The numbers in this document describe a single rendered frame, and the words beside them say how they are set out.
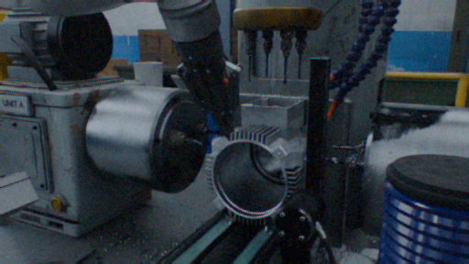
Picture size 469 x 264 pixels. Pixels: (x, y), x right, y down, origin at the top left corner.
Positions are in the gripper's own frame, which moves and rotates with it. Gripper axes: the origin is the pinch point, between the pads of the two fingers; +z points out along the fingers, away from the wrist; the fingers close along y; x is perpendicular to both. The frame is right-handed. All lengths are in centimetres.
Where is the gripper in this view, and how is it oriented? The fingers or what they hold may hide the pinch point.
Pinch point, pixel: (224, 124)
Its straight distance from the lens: 76.1
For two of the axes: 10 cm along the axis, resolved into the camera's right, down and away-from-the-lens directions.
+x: -3.9, 6.7, -6.4
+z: 2.2, 7.4, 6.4
